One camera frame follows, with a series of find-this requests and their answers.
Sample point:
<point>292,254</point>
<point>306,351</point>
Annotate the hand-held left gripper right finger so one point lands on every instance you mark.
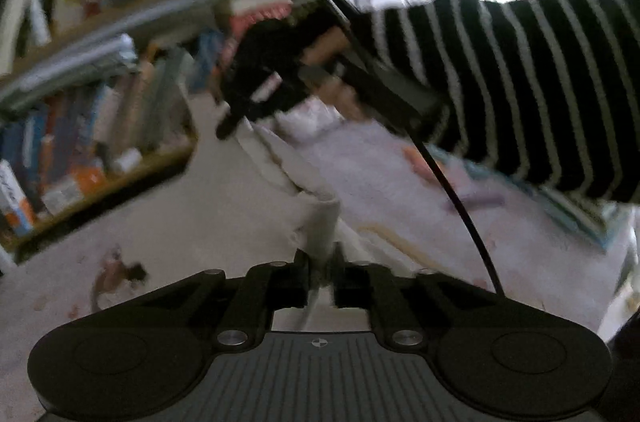
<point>342,277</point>

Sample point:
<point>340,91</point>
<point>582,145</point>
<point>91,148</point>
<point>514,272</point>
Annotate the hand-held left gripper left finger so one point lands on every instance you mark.
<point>300,274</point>

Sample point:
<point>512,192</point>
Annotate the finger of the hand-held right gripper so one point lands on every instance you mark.
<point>227,127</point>

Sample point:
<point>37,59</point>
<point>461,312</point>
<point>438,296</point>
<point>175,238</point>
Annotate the white t-shirt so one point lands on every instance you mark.
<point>225,212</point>

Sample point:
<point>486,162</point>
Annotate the person's right forearm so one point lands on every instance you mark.
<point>525,77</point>

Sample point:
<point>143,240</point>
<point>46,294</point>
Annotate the person's right hand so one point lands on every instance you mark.
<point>330,45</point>

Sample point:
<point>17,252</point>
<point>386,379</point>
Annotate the red thick book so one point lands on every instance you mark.
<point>260,20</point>

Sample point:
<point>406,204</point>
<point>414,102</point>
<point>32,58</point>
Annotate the small white carton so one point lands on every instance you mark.
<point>127,160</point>

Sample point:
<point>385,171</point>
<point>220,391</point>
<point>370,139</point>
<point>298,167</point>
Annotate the pink printed desk mat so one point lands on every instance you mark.
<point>375,162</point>

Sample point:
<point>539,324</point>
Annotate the white bookshelf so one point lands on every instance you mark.
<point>150,10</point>

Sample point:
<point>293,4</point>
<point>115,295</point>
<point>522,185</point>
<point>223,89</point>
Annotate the row of books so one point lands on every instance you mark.
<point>100,117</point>

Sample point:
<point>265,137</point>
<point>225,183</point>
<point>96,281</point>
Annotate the orange stick bundle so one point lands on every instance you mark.
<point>420,165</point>

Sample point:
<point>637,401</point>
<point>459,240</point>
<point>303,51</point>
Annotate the flat white orange box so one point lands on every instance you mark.
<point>72,189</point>

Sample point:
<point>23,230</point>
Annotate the tall white orange box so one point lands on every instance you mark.
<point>15,202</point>

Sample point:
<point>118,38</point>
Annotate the teal thin book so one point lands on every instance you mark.
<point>565,212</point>

